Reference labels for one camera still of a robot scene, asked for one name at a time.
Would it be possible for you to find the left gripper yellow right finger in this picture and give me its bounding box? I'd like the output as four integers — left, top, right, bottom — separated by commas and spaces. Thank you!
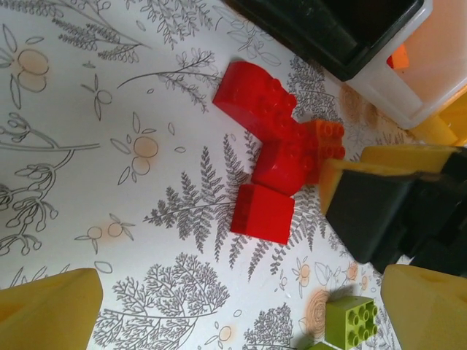
380, 262, 467, 350

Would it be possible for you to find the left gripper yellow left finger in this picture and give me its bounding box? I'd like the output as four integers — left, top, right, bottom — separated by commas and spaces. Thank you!
0, 268, 104, 350

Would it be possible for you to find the orange lego brick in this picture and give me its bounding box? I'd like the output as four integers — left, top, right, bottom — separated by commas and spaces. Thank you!
386, 43, 410, 72
304, 119, 347, 183

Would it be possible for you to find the yellow plastic bin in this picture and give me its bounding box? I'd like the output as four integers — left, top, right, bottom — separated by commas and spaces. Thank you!
410, 93, 467, 147

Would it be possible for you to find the red lego brick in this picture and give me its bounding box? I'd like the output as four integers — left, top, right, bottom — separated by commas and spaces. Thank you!
230, 183, 296, 245
212, 61, 304, 141
251, 140, 318, 196

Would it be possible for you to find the white plastic bin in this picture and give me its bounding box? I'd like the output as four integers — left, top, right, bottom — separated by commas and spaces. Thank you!
342, 0, 467, 131

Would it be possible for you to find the green lego brick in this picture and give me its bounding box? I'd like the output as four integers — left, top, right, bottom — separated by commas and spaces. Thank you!
324, 295, 379, 349
298, 341, 340, 350

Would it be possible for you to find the floral patterned tablecloth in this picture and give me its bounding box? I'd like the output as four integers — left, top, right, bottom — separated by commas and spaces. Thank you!
0, 0, 467, 350

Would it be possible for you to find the black plastic bin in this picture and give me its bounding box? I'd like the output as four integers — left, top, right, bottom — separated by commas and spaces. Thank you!
225, 0, 426, 82

